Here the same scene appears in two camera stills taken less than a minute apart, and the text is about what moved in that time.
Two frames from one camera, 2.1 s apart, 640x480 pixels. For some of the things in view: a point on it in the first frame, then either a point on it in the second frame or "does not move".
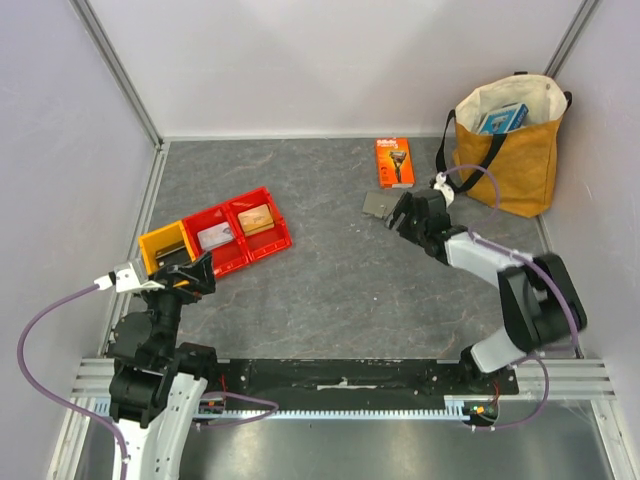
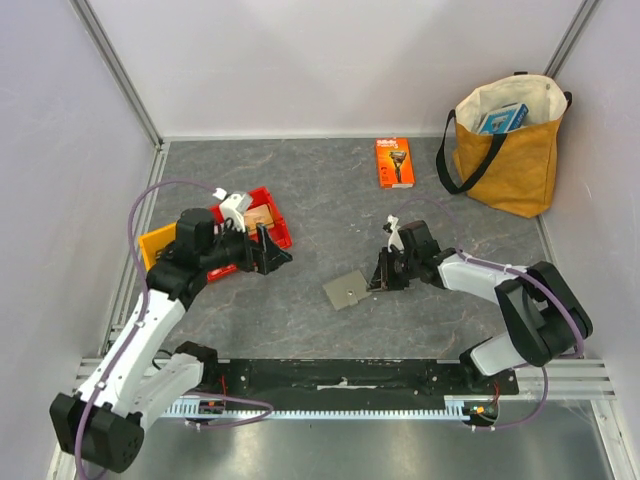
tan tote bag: x=506 y=142 does not move
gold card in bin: x=256 y=220 does not move
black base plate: x=352 y=384 does not move
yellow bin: x=164 y=238 does not move
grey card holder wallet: x=380 y=203 → x=347 y=290
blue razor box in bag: x=503 y=120 does not move
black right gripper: x=410 y=218 → x=391 y=270
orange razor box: x=395 y=168 does not move
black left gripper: x=199 y=275 → x=272 y=255
